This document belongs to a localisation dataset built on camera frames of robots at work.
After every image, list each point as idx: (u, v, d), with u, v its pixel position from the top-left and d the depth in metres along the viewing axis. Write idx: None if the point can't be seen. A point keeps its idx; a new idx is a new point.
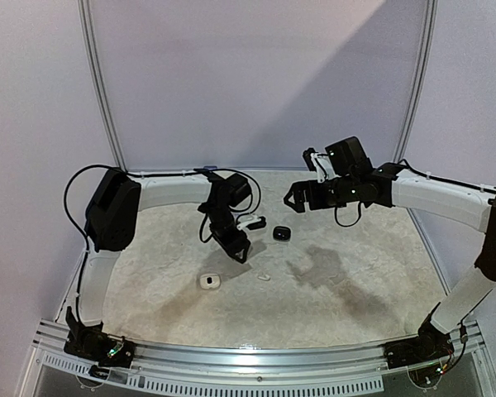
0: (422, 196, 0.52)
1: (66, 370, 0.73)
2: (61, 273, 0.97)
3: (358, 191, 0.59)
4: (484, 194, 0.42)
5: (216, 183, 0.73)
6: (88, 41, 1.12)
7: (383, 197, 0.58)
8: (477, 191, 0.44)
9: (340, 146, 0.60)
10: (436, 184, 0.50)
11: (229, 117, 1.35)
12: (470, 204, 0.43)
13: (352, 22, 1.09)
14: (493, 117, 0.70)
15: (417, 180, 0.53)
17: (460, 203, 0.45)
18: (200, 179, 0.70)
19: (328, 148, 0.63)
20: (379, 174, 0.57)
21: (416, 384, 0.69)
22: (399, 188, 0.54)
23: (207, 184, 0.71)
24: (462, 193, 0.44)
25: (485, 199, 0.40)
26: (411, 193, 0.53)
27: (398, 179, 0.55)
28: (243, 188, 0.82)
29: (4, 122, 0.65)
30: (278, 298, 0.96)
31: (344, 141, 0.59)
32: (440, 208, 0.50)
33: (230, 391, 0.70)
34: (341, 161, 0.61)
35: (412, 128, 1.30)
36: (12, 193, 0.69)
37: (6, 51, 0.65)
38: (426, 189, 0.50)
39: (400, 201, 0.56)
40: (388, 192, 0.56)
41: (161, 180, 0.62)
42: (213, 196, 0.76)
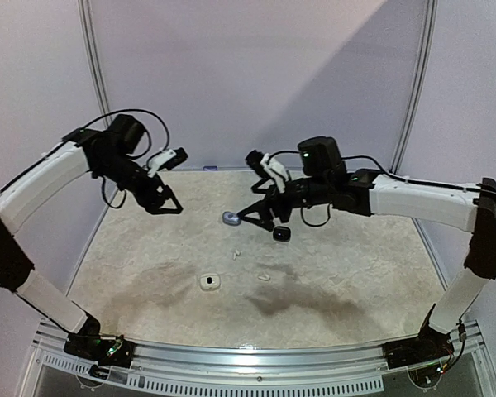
0: (402, 202, 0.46)
1: (66, 370, 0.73)
2: (60, 273, 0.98)
3: (335, 199, 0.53)
4: (468, 194, 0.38)
5: (83, 142, 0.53)
6: (88, 42, 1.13)
7: (360, 206, 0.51)
8: (458, 192, 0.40)
9: (317, 149, 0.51)
10: (417, 187, 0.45)
11: (229, 117, 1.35)
12: (456, 208, 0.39)
13: (350, 22, 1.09)
14: (491, 117, 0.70)
15: (394, 185, 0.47)
17: (444, 205, 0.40)
18: (65, 152, 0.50)
19: (302, 148, 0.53)
20: (357, 183, 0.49)
21: (416, 384, 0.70)
22: (378, 196, 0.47)
23: (76, 149, 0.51)
24: (446, 195, 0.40)
25: (469, 199, 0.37)
26: (389, 200, 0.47)
27: (376, 185, 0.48)
28: (128, 128, 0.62)
29: (5, 122, 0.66)
30: (278, 298, 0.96)
31: (321, 142, 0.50)
32: (422, 213, 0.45)
33: (230, 391, 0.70)
34: (316, 167, 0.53)
35: (412, 129, 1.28)
36: None
37: (5, 51, 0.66)
38: (405, 195, 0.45)
39: (379, 208, 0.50)
40: (366, 202, 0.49)
41: (21, 183, 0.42)
42: (97, 156, 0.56)
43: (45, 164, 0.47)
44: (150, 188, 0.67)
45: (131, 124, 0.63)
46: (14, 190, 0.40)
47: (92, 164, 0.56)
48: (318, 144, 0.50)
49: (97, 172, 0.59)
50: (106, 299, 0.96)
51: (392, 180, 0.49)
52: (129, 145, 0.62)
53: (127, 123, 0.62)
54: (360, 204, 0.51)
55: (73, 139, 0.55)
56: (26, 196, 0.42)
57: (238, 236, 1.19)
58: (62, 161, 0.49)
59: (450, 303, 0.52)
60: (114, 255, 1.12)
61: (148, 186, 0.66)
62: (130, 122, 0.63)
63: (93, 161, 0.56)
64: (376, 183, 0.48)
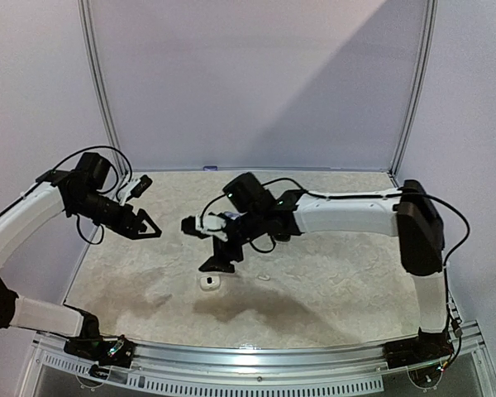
0: (324, 217, 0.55)
1: (66, 370, 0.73)
2: (60, 273, 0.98)
3: (270, 226, 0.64)
4: (388, 201, 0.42)
5: (59, 181, 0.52)
6: (88, 42, 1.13)
7: (290, 226, 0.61)
8: (379, 199, 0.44)
9: (236, 187, 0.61)
10: (334, 202, 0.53)
11: (229, 117, 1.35)
12: (379, 216, 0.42)
13: (350, 22, 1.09)
14: (491, 117, 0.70)
15: (316, 203, 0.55)
17: (364, 215, 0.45)
18: (43, 192, 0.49)
19: (226, 189, 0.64)
20: (280, 207, 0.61)
21: (416, 384, 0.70)
22: (302, 216, 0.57)
23: (54, 188, 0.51)
24: (367, 206, 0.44)
25: (389, 206, 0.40)
26: (313, 217, 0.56)
27: (298, 207, 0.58)
28: (96, 163, 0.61)
29: (6, 122, 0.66)
30: (278, 298, 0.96)
31: (238, 181, 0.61)
32: (345, 225, 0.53)
33: (230, 391, 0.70)
34: (241, 204, 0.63)
35: (411, 128, 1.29)
36: (13, 192, 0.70)
37: (5, 51, 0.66)
38: (326, 211, 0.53)
39: (308, 226, 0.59)
40: (294, 221, 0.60)
41: (2, 222, 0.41)
42: (70, 196, 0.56)
43: (25, 204, 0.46)
44: (127, 218, 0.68)
45: (97, 158, 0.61)
46: None
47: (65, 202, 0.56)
48: (238, 181, 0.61)
49: (71, 209, 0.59)
50: (106, 299, 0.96)
51: (313, 199, 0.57)
52: (99, 180, 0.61)
53: (92, 157, 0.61)
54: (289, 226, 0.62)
55: (49, 179, 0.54)
56: (9, 236, 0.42)
57: None
58: (41, 201, 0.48)
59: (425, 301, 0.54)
60: (114, 255, 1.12)
61: (126, 215, 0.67)
62: (97, 156, 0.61)
63: (67, 201, 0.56)
64: (298, 205, 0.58)
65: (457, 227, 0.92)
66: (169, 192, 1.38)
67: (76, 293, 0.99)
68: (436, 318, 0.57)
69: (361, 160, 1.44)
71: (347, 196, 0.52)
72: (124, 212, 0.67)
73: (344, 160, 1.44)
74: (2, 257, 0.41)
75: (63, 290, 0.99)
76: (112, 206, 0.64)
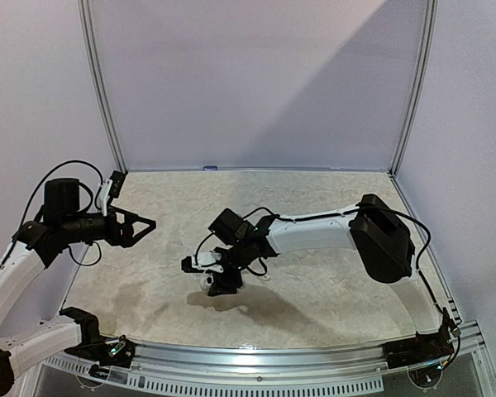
0: (293, 240, 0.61)
1: (66, 370, 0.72)
2: (60, 274, 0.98)
3: (249, 251, 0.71)
4: (345, 217, 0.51)
5: (35, 241, 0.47)
6: (88, 42, 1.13)
7: (267, 250, 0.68)
8: (338, 217, 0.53)
9: (217, 222, 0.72)
10: (300, 223, 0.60)
11: (229, 117, 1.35)
12: (338, 231, 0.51)
13: (350, 23, 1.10)
14: (491, 117, 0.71)
15: (286, 227, 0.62)
17: (326, 231, 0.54)
18: (19, 257, 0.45)
19: (211, 227, 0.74)
20: (255, 233, 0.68)
21: (416, 384, 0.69)
22: (274, 240, 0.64)
23: (30, 251, 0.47)
24: (327, 223, 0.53)
25: (345, 223, 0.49)
26: (285, 240, 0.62)
27: (270, 231, 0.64)
28: (59, 194, 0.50)
29: (7, 123, 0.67)
30: (278, 297, 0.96)
31: (218, 217, 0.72)
32: (313, 245, 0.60)
33: (230, 391, 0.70)
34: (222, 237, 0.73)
35: (412, 128, 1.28)
36: (15, 193, 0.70)
37: (7, 53, 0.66)
38: (293, 234, 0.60)
39: (282, 248, 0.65)
40: (270, 245, 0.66)
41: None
42: (52, 243, 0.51)
43: (0, 278, 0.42)
44: (118, 228, 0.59)
45: (58, 188, 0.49)
46: None
47: (51, 247, 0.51)
48: (218, 217, 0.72)
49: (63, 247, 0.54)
50: (106, 299, 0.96)
51: (283, 222, 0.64)
52: (72, 206, 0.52)
53: (53, 188, 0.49)
54: (266, 250, 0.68)
55: (25, 236, 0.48)
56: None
57: None
58: (19, 268, 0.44)
59: (409, 302, 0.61)
60: (114, 255, 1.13)
61: (116, 229, 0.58)
62: (55, 187, 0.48)
63: (52, 250, 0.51)
64: (270, 229, 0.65)
65: (457, 227, 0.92)
66: (169, 192, 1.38)
67: (76, 293, 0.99)
68: (422, 321, 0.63)
69: (361, 160, 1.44)
71: (310, 217, 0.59)
72: (112, 227, 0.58)
73: (344, 160, 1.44)
74: None
75: (63, 291, 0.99)
76: (97, 226, 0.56)
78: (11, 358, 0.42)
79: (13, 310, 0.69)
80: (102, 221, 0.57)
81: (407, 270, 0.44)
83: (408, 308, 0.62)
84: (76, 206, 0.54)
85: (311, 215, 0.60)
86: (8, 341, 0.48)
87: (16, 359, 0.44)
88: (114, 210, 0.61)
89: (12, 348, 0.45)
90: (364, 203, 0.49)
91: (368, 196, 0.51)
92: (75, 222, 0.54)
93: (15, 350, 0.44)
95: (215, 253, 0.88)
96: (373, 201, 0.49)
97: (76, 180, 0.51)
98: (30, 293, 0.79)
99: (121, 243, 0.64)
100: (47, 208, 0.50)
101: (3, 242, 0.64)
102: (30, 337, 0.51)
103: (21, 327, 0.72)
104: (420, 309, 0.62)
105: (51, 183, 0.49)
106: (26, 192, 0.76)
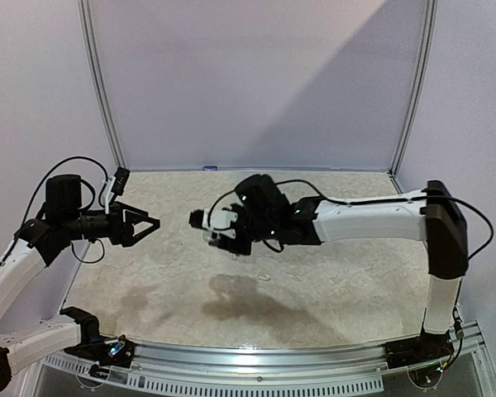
0: (344, 227, 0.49)
1: (67, 370, 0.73)
2: (60, 274, 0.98)
3: (283, 236, 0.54)
4: (415, 204, 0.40)
5: (35, 239, 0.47)
6: (88, 41, 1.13)
7: (309, 236, 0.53)
8: (404, 203, 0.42)
9: (252, 188, 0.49)
10: (357, 208, 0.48)
11: (229, 117, 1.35)
12: (406, 220, 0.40)
13: (351, 22, 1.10)
14: (490, 116, 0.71)
15: (337, 211, 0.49)
17: (391, 218, 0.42)
18: (20, 255, 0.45)
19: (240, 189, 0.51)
20: (300, 216, 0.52)
21: (416, 384, 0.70)
22: (322, 226, 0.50)
23: (30, 249, 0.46)
24: (392, 210, 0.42)
25: (417, 209, 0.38)
26: (337, 226, 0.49)
27: (318, 214, 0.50)
28: (59, 193, 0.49)
29: (7, 123, 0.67)
30: (278, 298, 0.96)
31: (256, 183, 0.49)
32: (368, 233, 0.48)
33: (230, 391, 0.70)
34: (256, 203, 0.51)
35: (412, 129, 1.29)
36: (15, 192, 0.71)
37: (7, 51, 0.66)
38: (347, 218, 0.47)
39: (330, 236, 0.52)
40: (312, 233, 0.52)
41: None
42: (54, 242, 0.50)
43: None
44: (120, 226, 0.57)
45: (59, 186, 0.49)
46: None
47: (53, 246, 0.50)
48: (252, 184, 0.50)
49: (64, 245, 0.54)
50: (106, 299, 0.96)
51: (333, 206, 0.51)
52: (73, 204, 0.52)
53: (54, 187, 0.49)
54: (308, 236, 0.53)
55: (26, 233, 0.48)
56: None
57: None
58: (18, 267, 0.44)
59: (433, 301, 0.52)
60: (114, 255, 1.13)
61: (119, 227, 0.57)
62: (57, 184, 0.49)
63: (54, 249, 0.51)
64: (318, 213, 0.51)
65: None
66: (169, 192, 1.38)
67: (75, 293, 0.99)
68: (437, 320, 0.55)
69: (361, 160, 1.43)
71: (371, 203, 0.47)
72: (115, 226, 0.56)
73: (344, 160, 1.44)
74: None
75: (63, 290, 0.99)
76: (99, 224, 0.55)
78: (9, 356, 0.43)
79: (13, 308, 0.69)
80: (103, 220, 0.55)
81: (467, 269, 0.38)
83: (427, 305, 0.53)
84: (78, 204, 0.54)
85: (370, 200, 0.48)
86: (7, 338, 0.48)
87: (14, 356, 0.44)
88: (120, 208, 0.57)
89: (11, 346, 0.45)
90: (431, 189, 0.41)
91: (431, 184, 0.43)
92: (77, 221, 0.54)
93: (14, 347, 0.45)
95: (231, 212, 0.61)
96: (440, 188, 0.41)
97: (76, 179, 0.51)
98: (30, 292, 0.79)
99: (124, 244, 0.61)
100: (49, 205, 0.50)
101: (3, 242, 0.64)
102: (29, 336, 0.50)
103: (21, 327, 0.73)
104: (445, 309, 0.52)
105: (52, 181, 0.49)
106: (26, 190, 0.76)
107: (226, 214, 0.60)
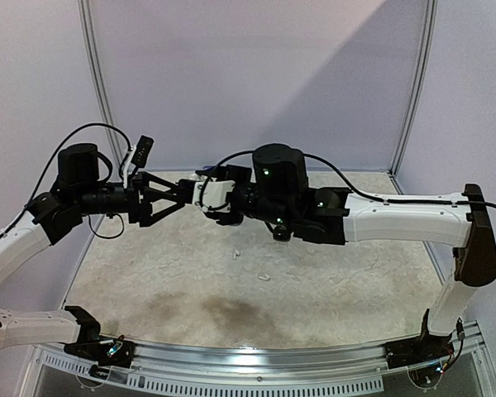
0: (380, 227, 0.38)
1: (66, 370, 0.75)
2: (59, 274, 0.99)
3: (301, 233, 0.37)
4: (459, 209, 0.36)
5: (41, 216, 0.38)
6: (88, 42, 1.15)
7: (333, 233, 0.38)
8: (447, 206, 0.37)
9: (285, 166, 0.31)
10: (398, 208, 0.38)
11: (229, 117, 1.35)
12: (447, 226, 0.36)
13: (350, 22, 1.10)
14: (490, 116, 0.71)
15: (375, 208, 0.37)
17: (434, 222, 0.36)
18: (22, 230, 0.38)
19: (260, 164, 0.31)
20: (326, 210, 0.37)
21: (416, 384, 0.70)
22: (355, 224, 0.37)
23: (36, 226, 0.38)
24: (436, 213, 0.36)
25: (464, 216, 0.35)
26: (369, 225, 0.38)
27: (350, 209, 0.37)
28: (73, 165, 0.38)
29: (8, 123, 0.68)
30: (278, 298, 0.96)
31: (292, 159, 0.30)
32: (397, 234, 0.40)
33: (230, 391, 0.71)
34: (283, 180, 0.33)
35: (411, 129, 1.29)
36: (15, 191, 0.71)
37: (5, 52, 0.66)
38: (388, 217, 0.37)
39: (360, 236, 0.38)
40: (339, 231, 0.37)
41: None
42: (65, 222, 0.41)
43: None
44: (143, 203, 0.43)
45: (70, 159, 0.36)
46: None
47: (63, 224, 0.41)
48: (284, 161, 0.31)
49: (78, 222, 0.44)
50: (106, 299, 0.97)
51: (364, 200, 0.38)
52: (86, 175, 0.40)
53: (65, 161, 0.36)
54: (332, 233, 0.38)
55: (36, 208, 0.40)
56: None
57: (238, 236, 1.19)
58: (18, 242, 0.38)
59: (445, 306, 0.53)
60: (114, 255, 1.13)
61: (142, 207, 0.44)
62: (67, 159, 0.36)
63: (66, 227, 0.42)
64: (350, 208, 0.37)
65: None
66: None
67: (75, 293, 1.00)
68: (441, 321, 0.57)
69: (361, 160, 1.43)
71: (409, 199, 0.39)
72: (136, 204, 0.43)
73: (345, 160, 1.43)
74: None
75: (63, 291, 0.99)
76: (117, 201, 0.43)
78: (0, 332, 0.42)
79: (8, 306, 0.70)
80: (122, 197, 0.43)
81: None
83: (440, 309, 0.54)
84: (95, 174, 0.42)
85: (407, 198, 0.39)
86: (4, 313, 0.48)
87: (5, 331, 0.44)
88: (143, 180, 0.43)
89: (5, 322, 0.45)
90: (473, 193, 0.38)
91: (468, 187, 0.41)
92: (92, 195, 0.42)
93: (7, 324, 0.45)
95: (228, 182, 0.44)
96: (479, 192, 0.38)
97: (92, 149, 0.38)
98: (26, 290, 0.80)
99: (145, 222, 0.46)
100: (61, 177, 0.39)
101: None
102: (25, 318, 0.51)
103: (17, 309, 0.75)
104: (455, 313, 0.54)
105: (62, 150, 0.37)
106: (26, 191, 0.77)
107: (221, 186, 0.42)
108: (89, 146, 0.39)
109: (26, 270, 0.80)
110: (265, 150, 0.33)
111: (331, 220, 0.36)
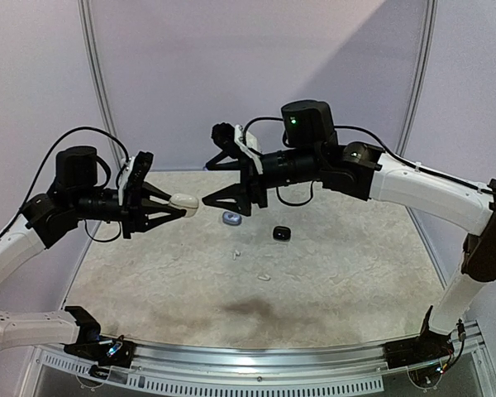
0: (406, 193, 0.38)
1: (67, 370, 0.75)
2: (59, 274, 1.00)
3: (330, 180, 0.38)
4: (483, 196, 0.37)
5: (36, 220, 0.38)
6: (88, 42, 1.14)
7: (360, 186, 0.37)
8: (473, 191, 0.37)
9: (307, 114, 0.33)
10: (428, 175, 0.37)
11: (229, 115, 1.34)
12: (467, 209, 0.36)
13: (350, 22, 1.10)
14: (490, 116, 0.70)
15: (407, 172, 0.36)
17: (457, 204, 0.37)
18: (16, 235, 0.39)
19: (286, 110, 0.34)
20: (360, 160, 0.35)
21: (416, 384, 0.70)
22: (381, 182, 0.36)
23: (29, 230, 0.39)
24: (463, 195, 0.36)
25: (485, 204, 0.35)
26: (393, 188, 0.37)
27: (382, 165, 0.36)
28: (72, 169, 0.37)
29: (5, 122, 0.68)
30: (278, 298, 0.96)
31: (314, 106, 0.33)
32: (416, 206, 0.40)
33: (231, 391, 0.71)
34: (309, 131, 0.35)
35: (412, 128, 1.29)
36: (11, 190, 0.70)
37: (3, 51, 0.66)
38: (415, 185, 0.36)
39: (382, 195, 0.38)
40: (365, 184, 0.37)
41: None
42: (59, 226, 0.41)
43: None
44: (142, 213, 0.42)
45: (68, 162, 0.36)
46: None
47: (57, 230, 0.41)
48: (308, 107, 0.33)
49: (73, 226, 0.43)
50: (106, 299, 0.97)
51: (396, 162, 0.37)
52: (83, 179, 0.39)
53: (64, 165, 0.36)
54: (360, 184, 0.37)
55: (31, 210, 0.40)
56: None
57: (238, 236, 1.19)
58: (12, 246, 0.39)
59: (445, 308, 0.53)
60: (114, 255, 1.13)
61: (138, 222, 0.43)
62: (64, 161, 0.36)
63: (60, 231, 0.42)
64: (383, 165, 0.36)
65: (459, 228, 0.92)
66: (169, 191, 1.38)
67: (75, 293, 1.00)
68: (441, 320, 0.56)
69: None
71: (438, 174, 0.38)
72: (132, 215, 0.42)
73: None
74: None
75: (63, 291, 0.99)
76: (112, 209, 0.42)
78: None
79: (8, 308, 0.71)
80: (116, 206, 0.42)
81: None
83: (441, 312, 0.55)
84: (92, 178, 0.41)
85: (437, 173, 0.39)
86: (2, 315, 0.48)
87: (2, 334, 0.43)
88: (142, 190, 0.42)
89: (2, 324, 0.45)
90: None
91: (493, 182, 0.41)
92: (88, 200, 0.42)
93: (4, 326, 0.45)
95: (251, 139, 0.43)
96: None
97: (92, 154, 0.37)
98: (26, 291, 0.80)
99: (135, 228, 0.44)
100: (59, 180, 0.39)
101: None
102: (24, 319, 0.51)
103: (18, 309, 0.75)
104: (455, 316, 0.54)
105: (61, 152, 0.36)
106: (24, 191, 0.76)
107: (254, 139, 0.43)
108: (88, 149, 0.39)
109: (26, 270, 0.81)
110: (294, 105, 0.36)
111: (360, 167, 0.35)
